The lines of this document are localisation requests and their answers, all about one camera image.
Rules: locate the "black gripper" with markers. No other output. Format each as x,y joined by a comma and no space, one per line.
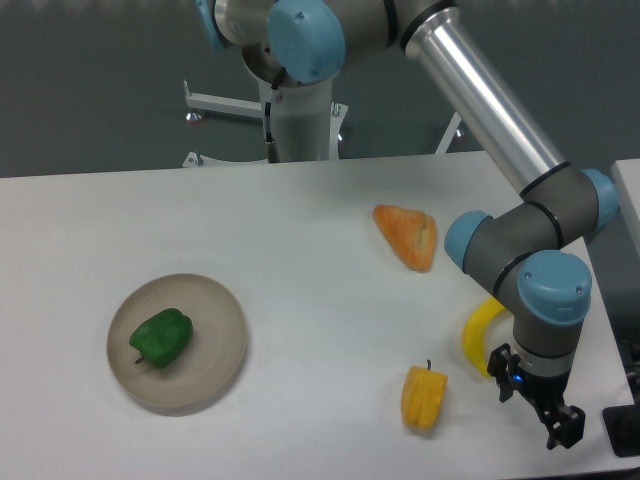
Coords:
542,380

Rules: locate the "green bell pepper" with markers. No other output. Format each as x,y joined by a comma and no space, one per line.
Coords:
161,338

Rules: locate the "orange triangular bread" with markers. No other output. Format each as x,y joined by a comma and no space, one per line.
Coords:
412,234

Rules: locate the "yellow bell pepper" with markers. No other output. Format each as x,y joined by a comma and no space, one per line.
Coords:
422,396

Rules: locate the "black device at table edge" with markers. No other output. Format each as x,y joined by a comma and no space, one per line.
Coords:
622,426

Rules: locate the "white box at right edge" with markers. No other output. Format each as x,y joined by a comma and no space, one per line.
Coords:
626,176

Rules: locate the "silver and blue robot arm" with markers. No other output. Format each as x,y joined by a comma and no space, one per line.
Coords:
519,258

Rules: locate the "yellow banana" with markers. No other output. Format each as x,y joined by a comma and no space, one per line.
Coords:
474,332

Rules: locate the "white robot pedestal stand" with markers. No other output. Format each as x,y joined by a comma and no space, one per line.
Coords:
384,106

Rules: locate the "beige round plate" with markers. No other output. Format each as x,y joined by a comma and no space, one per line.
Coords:
209,363

